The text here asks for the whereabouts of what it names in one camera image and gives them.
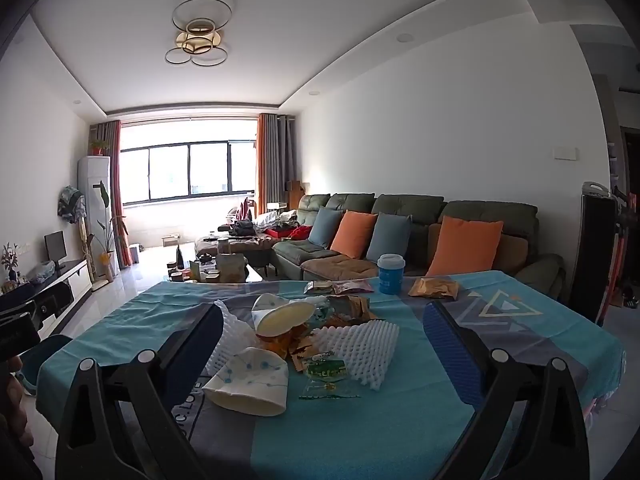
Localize rope wrapped post stand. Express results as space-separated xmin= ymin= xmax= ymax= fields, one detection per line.
xmin=75 ymin=220 xmax=96 ymax=286

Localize white black tv cabinet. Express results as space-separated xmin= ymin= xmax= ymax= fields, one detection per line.
xmin=0 ymin=259 xmax=93 ymax=321

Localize blue cushion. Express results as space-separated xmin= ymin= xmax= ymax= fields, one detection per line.
xmin=308 ymin=206 xmax=343 ymax=248
xmin=366 ymin=212 xmax=413 ymax=263

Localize group of glass jars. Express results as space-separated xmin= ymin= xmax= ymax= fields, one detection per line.
xmin=167 ymin=260 xmax=221 ymax=283

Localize pile of clothes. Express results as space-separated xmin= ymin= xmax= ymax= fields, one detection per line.
xmin=220 ymin=205 xmax=313 ymax=242

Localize white patterned paper bowl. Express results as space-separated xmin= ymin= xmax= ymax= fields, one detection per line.
xmin=251 ymin=293 xmax=317 ymax=338
xmin=201 ymin=346 xmax=290 ymax=417

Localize wooden side cabinet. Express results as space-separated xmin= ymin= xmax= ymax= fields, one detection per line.
xmin=285 ymin=180 xmax=311 ymax=208

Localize patterned cloth on stand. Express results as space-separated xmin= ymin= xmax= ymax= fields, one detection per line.
xmin=57 ymin=186 xmax=87 ymax=223

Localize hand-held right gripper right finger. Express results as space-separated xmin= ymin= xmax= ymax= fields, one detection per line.
xmin=422 ymin=301 xmax=592 ymax=480

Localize teal plastic bin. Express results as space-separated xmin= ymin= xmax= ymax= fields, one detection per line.
xmin=17 ymin=334 xmax=75 ymax=396

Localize blue tumbler cup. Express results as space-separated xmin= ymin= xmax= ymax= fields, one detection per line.
xmin=376 ymin=253 xmax=405 ymax=295

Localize brown crumpled wrapper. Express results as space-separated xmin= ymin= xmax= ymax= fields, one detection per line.
xmin=320 ymin=295 xmax=378 ymax=331

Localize green sofa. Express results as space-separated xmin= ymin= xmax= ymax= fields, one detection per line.
xmin=270 ymin=192 xmax=566 ymax=301

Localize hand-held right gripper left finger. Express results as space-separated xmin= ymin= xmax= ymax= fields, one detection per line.
xmin=54 ymin=302 xmax=226 ymax=480

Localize black monitor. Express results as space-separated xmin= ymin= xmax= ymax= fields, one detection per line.
xmin=44 ymin=230 xmax=67 ymax=269

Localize green printed plastic wrapper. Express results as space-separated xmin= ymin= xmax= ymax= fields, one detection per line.
xmin=298 ymin=352 xmax=362 ymax=401

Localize flower vase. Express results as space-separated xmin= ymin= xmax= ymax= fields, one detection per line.
xmin=0 ymin=242 xmax=21 ymax=281

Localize brown sofa seat pad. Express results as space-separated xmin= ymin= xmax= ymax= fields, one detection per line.
xmin=300 ymin=254 xmax=382 ymax=282

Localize orange cushion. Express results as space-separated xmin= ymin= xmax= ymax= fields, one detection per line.
xmin=330 ymin=210 xmax=378 ymax=260
xmin=426 ymin=216 xmax=504 ymax=277

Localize blue wrapped bundle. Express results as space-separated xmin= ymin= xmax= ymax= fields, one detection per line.
xmin=27 ymin=261 xmax=56 ymax=283

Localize orange snack packet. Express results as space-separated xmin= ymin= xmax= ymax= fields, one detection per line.
xmin=408 ymin=277 xmax=460 ymax=301

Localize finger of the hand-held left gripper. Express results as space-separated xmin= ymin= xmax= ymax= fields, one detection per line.
xmin=20 ymin=281 xmax=72 ymax=322

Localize coffee table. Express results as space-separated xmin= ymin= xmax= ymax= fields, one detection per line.
xmin=167 ymin=250 xmax=266 ymax=283

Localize white foam fruit net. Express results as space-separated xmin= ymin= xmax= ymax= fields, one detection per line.
xmin=311 ymin=321 xmax=401 ymax=392
xmin=202 ymin=300 xmax=261 ymax=376

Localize brown paper bag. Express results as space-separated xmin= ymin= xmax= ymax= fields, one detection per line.
xmin=216 ymin=252 xmax=247 ymax=283

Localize orange torn wrapper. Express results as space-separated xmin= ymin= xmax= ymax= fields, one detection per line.
xmin=260 ymin=327 xmax=313 ymax=373

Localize white standing air conditioner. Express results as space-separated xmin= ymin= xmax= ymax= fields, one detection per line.
xmin=77 ymin=155 xmax=121 ymax=277

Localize large window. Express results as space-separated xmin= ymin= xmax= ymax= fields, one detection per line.
xmin=120 ymin=141 xmax=257 ymax=206

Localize grey orange curtain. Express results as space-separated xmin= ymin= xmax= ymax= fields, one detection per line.
xmin=256 ymin=113 xmax=297 ymax=206
xmin=95 ymin=120 xmax=133 ymax=267

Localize pink snack packet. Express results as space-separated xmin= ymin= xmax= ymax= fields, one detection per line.
xmin=332 ymin=280 xmax=375 ymax=296

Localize ring ceiling lamp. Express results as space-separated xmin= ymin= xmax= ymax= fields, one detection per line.
xmin=165 ymin=0 xmax=233 ymax=68

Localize teal grey tablecloth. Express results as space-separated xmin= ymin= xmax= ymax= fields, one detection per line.
xmin=36 ymin=270 xmax=627 ymax=480

